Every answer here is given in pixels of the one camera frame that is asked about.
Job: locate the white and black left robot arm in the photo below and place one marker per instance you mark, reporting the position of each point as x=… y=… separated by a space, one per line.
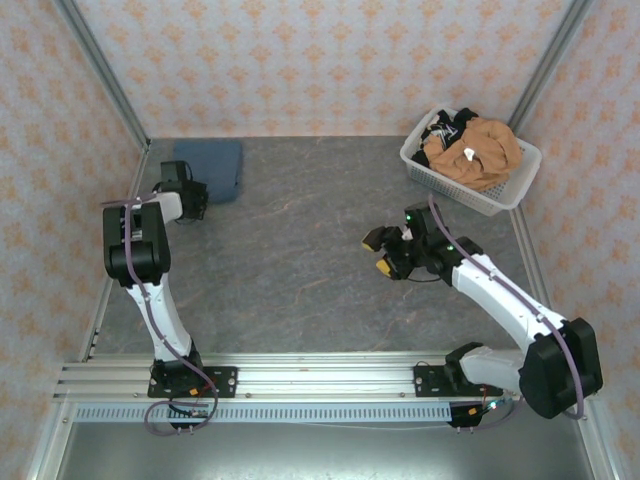
x=160 y=320

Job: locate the shiny metal panel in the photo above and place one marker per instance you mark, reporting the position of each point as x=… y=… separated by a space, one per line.
x=325 y=452

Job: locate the white plastic basket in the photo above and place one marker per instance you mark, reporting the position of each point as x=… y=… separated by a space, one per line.
x=520 y=195

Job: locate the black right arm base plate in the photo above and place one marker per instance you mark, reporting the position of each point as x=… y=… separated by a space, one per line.
x=427 y=382

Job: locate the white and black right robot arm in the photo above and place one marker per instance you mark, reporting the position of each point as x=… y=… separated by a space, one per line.
x=500 y=295

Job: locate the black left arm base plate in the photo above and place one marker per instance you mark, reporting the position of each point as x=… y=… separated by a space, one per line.
x=222 y=382

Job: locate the aluminium corner post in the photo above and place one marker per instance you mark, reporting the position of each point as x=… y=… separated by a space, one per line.
x=105 y=75
x=550 y=65

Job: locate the black printed t-shirt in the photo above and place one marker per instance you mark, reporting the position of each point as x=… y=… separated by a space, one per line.
x=447 y=131

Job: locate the aluminium mounting beam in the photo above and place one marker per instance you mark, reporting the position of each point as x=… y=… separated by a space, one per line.
x=325 y=377

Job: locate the blue t-shirt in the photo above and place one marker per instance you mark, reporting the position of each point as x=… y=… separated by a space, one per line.
x=212 y=167

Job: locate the tan t-shirt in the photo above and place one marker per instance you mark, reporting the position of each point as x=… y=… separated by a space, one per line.
x=485 y=150

